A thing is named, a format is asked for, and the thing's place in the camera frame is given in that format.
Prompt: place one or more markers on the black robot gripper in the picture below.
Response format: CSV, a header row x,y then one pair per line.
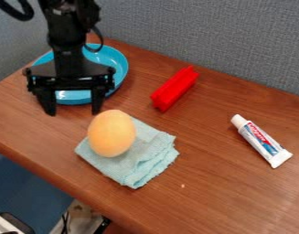
x,y
69,72

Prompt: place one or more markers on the blue plate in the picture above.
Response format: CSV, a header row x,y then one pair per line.
x,y
103,55

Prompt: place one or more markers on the yellow orange ball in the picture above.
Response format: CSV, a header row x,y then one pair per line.
x,y
111,133

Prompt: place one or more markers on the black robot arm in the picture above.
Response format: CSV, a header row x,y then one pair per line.
x,y
71,23

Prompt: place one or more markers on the red plastic block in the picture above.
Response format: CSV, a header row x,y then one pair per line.
x,y
174,88

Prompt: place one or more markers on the light blue folded cloth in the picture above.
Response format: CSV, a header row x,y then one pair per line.
x,y
149,157

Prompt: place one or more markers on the beige bag under table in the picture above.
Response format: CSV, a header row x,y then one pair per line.
x,y
81,220

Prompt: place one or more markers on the white object bottom left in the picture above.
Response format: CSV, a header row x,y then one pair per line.
x,y
7,227

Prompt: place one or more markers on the white toothpaste tube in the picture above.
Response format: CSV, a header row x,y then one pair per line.
x,y
262,142

